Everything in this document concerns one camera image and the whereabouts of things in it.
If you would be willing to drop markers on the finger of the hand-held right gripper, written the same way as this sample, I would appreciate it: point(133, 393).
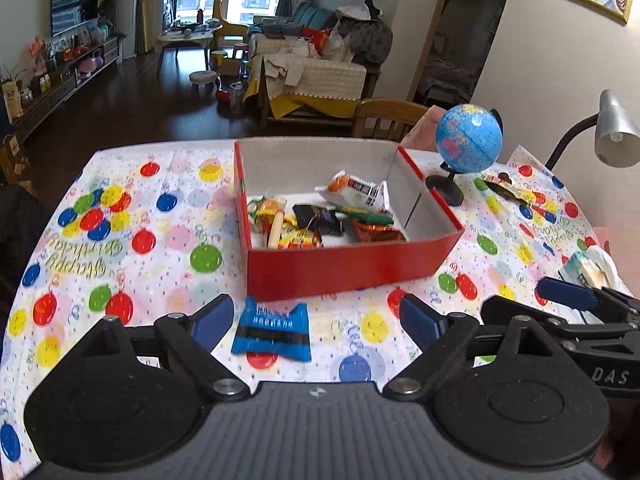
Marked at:
point(585, 330)
point(570, 292)

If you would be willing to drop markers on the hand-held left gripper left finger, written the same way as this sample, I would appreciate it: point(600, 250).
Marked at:
point(212, 320)

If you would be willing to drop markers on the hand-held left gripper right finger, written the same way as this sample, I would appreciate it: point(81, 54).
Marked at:
point(420, 320)

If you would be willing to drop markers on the white snack packet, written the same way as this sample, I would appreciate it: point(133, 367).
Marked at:
point(587, 265)

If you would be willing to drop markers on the blue snack packet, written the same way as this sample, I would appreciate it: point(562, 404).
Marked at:
point(272, 330)

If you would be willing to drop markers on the red cardboard box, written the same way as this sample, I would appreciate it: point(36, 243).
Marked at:
point(345, 270)

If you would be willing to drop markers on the white silver snack bag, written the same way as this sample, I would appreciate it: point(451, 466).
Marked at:
point(357, 190)

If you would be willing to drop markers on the balloon print tablecloth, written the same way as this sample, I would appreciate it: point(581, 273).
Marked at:
point(165, 240)

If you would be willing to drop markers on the orange snack packet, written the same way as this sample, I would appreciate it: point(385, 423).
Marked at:
point(377, 232)

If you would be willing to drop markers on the cream sausage stick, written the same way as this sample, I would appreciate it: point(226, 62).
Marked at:
point(275, 230)

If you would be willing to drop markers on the green snack packet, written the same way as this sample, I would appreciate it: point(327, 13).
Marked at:
point(367, 216)

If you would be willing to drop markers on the dark yellow snack packet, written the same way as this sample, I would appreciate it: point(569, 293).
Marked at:
point(507, 187)

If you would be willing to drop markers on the black snack packet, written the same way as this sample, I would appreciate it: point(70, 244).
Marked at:
point(317, 220)

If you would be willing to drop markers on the silver desk lamp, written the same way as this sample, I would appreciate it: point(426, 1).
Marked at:
point(615, 130)

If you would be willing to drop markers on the small blue globe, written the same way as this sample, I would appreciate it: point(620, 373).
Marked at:
point(467, 135)

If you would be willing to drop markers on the pink cloth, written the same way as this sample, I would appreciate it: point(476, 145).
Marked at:
point(425, 127)

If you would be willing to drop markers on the wooden chair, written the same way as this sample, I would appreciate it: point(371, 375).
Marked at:
point(382, 117)

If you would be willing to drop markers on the red floor toy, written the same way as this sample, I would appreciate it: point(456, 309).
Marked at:
point(227, 95)

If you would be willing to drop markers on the small round stool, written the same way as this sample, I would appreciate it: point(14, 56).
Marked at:
point(202, 78)

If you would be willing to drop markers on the brown paper bag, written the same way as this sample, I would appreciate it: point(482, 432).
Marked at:
point(14, 157)

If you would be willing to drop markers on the cream covered sofa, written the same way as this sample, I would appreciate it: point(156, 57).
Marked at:
point(325, 80)

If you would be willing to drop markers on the yellow bucket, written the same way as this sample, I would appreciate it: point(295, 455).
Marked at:
point(218, 60)

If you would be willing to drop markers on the small red stool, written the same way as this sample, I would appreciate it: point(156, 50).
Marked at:
point(240, 51)

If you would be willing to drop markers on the wooden television cabinet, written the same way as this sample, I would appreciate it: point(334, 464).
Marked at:
point(60, 90)

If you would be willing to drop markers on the round coffee table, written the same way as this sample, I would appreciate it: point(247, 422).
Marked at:
point(187, 37)

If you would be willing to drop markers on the dark jacket pile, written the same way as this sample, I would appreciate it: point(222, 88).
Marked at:
point(365, 35)

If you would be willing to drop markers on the kraft bag with plant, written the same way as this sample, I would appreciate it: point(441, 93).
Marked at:
point(12, 100)

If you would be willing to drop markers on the wooden armchair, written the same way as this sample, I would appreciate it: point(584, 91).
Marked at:
point(232, 22)

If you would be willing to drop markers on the teal sofa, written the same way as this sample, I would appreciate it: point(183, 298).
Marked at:
point(312, 15)

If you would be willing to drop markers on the yellow curtain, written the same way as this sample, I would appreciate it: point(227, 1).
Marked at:
point(146, 5)

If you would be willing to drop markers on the pink flowers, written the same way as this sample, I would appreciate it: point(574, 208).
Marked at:
point(36, 50)

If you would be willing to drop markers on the white tower air conditioner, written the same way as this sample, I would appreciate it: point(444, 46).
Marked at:
point(127, 7)

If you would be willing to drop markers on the television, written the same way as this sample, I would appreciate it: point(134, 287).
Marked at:
point(72, 5)

